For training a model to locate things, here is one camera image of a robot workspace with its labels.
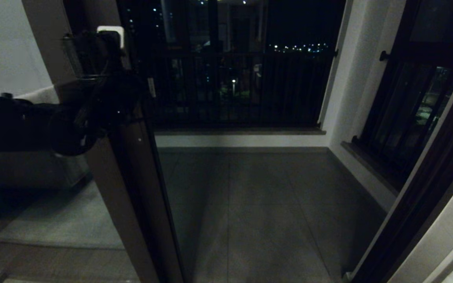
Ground beige sofa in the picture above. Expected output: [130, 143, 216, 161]
[16, 85, 91, 189]

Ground black metal balcony railing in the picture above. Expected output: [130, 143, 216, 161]
[132, 45, 339, 128]

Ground grey rug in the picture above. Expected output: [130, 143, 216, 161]
[0, 179, 127, 250]

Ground brown balcony ledge cap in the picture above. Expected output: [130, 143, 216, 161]
[154, 128, 326, 136]

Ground brown window sill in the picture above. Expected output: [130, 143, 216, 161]
[341, 141, 400, 197]

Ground dark brown door jamb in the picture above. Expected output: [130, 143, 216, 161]
[350, 39, 453, 283]

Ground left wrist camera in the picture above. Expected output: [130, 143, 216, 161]
[97, 26, 125, 50]

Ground brown fixed door frame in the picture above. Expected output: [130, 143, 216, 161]
[21, 0, 164, 283]

